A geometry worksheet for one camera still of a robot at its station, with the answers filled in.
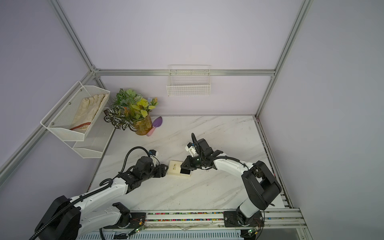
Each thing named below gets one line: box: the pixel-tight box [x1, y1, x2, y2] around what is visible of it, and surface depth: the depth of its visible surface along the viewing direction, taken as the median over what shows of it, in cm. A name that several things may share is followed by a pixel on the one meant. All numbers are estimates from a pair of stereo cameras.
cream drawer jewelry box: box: [167, 160, 192, 177], surface depth 90 cm
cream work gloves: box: [69, 93, 109, 132], surface depth 79 cm
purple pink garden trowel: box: [146, 116, 163, 137], surface depth 117 cm
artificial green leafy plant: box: [103, 88, 159, 132], surface depth 94 cm
